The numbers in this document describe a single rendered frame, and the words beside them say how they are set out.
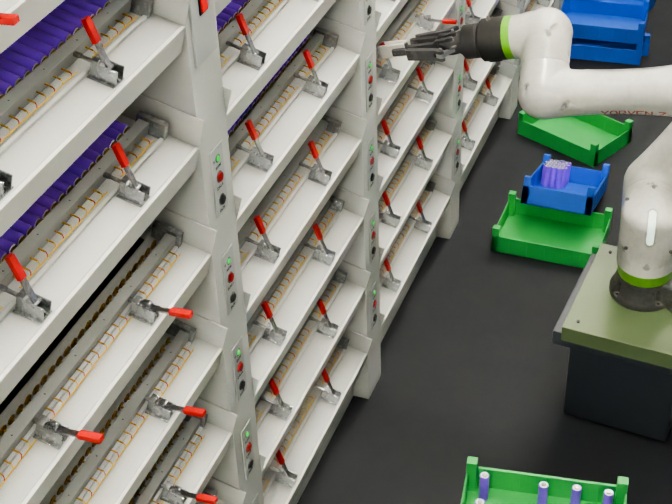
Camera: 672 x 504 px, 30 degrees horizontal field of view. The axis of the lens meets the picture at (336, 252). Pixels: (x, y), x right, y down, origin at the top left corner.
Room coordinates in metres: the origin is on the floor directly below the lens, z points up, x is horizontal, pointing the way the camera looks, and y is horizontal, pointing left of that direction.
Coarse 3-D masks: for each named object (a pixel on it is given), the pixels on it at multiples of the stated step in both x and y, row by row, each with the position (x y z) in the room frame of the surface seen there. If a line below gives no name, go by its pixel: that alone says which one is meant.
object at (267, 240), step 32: (320, 128) 2.23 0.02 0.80; (352, 128) 2.26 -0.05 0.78; (320, 160) 2.16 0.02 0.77; (352, 160) 2.22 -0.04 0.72; (288, 192) 2.04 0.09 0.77; (320, 192) 2.06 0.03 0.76; (256, 224) 1.85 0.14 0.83; (288, 224) 1.95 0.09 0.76; (256, 256) 1.84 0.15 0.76; (288, 256) 1.89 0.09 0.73; (256, 288) 1.76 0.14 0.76
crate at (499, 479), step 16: (496, 480) 1.65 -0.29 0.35; (512, 480) 1.64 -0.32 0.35; (528, 480) 1.64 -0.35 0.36; (544, 480) 1.63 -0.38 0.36; (560, 480) 1.62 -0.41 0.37; (576, 480) 1.62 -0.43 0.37; (624, 480) 1.59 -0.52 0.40; (464, 496) 1.60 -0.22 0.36; (496, 496) 1.63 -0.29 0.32; (512, 496) 1.63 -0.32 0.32; (528, 496) 1.63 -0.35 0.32; (560, 496) 1.62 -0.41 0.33; (592, 496) 1.61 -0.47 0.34; (624, 496) 1.58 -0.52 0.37
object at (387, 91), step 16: (432, 0) 2.87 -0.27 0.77; (448, 0) 2.89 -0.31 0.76; (432, 16) 2.80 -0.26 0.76; (448, 16) 2.88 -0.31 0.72; (400, 32) 2.70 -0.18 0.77; (416, 32) 2.71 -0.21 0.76; (400, 64) 2.56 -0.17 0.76; (416, 64) 2.63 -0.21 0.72; (384, 80) 2.48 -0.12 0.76; (400, 80) 2.50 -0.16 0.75; (384, 96) 2.42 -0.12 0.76; (384, 112) 2.41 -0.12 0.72
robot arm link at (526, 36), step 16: (512, 16) 2.40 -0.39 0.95; (528, 16) 2.37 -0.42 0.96; (544, 16) 2.35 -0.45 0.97; (560, 16) 2.35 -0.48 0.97; (512, 32) 2.36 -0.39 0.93; (528, 32) 2.34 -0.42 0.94; (544, 32) 2.32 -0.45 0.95; (560, 32) 2.32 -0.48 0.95; (512, 48) 2.35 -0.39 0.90; (528, 48) 2.31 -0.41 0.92; (544, 48) 2.30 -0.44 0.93; (560, 48) 2.30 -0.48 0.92
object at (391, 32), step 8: (416, 0) 2.81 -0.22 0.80; (408, 8) 2.77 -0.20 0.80; (400, 16) 2.73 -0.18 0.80; (408, 16) 2.75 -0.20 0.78; (392, 24) 2.68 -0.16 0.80; (400, 24) 2.69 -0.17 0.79; (392, 32) 2.65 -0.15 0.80; (384, 40) 2.61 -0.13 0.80; (392, 40) 2.63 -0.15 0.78; (376, 48) 2.57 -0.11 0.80; (376, 56) 2.54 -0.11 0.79
